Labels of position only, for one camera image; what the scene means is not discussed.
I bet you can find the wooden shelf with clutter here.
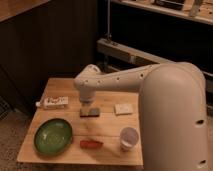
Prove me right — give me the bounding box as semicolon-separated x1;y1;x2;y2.
111;0;213;26

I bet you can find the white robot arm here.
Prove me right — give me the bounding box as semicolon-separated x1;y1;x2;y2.
74;62;209;171

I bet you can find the orange carrot toy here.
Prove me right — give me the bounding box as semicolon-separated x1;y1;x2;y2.
80;140;103;149

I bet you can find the dark grey eraser block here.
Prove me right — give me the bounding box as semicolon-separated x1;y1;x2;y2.
80;106;100;117

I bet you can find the wooden side table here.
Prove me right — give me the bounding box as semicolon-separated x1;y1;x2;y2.
17;78;143;165

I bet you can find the metal vertical pole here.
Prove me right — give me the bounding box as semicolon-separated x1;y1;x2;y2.
107;0;111;41

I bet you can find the beige sponge square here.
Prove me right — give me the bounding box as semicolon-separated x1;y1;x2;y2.
114;103;133;115

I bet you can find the grey metal beam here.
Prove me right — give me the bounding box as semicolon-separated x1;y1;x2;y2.
97;37;213;81

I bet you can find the white tube package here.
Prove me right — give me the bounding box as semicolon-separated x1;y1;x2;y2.
36;96;69;109

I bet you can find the green ceramic bowl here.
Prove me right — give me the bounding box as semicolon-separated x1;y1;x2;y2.
34;118;73;156

